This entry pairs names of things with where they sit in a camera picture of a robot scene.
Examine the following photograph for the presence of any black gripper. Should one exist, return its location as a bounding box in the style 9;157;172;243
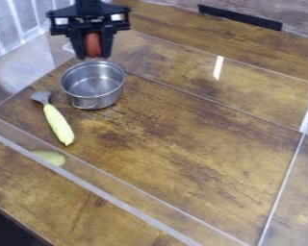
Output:
47;0;131;61

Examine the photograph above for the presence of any red and white toy mushroom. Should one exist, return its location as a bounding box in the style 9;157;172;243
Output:
86;33;102;59

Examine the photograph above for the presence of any silver metal pot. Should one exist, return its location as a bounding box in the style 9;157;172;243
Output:
60;61;126;110

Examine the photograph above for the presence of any black strip on table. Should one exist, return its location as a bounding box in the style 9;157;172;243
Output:
198;4;283;31

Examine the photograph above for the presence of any yellow toy corn cob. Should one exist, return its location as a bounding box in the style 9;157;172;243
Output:
31;91;75;146

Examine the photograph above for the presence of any clear acrylic front barrier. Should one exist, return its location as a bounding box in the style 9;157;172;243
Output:
0;119;247;246

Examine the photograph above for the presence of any clear acrylic barrier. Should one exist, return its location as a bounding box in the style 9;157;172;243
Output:
0;119;247;246
258;110;308;246

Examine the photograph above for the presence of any clear acrylic right barrier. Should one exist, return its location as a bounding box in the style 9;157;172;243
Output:
258;110;308;246

